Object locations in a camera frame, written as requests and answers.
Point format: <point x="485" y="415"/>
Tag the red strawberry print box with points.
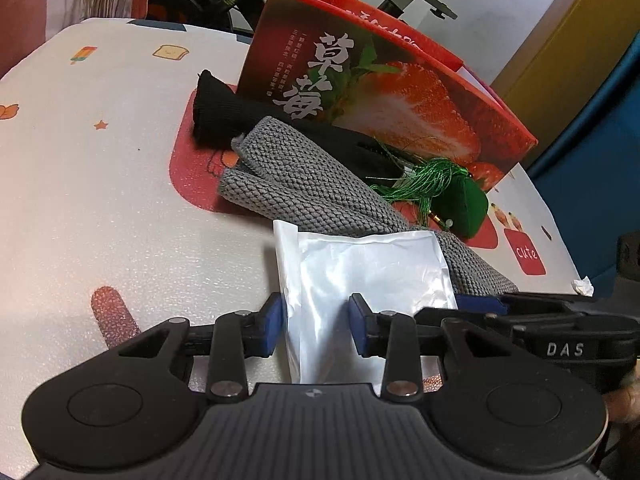
<point x="400" y="85"/>

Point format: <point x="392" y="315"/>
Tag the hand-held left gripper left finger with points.
<point x="274" y="325"/>

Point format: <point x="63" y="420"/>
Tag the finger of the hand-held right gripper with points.
<point x="480" y="304"/>
<point x="465" y="317"/>

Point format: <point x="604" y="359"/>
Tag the grey knitted cloth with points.
<point x="300" y="175"/>

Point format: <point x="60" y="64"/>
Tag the cartoon printed table cover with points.
<point x="100" y="185"/>

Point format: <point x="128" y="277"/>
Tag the black knitted cloth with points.
<point x="215" y="105"/>

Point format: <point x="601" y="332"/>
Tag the white plastic pouch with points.
<point x="360" y="270"/>

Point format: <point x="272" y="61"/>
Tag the crumpled white tissue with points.
<point x="583" y="287"/>

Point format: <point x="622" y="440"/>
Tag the green tassel ornament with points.
<point x="465" y="205"/>

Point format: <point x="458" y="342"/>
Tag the yellow wooden board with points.
<point x="575" y="35"/>

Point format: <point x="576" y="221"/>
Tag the person's right hand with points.
<point x="627" y="405"/>

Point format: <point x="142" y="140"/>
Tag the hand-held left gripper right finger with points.
<point x="357" y="325"/>

